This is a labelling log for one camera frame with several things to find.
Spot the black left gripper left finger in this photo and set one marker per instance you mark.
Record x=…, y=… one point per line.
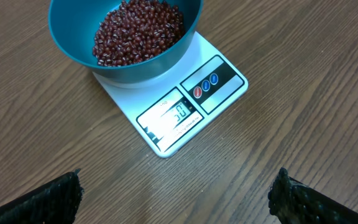
x=54, y=202

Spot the white digital kitchen scale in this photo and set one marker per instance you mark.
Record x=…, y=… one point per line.
x=172, y=108

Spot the blue metal bowl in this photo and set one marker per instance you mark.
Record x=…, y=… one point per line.
x=73, y=25

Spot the red beans in bowl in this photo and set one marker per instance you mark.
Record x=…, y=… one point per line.
x=138, y=30

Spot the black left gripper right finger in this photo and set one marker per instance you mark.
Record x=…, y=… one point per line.
x=294, y=202

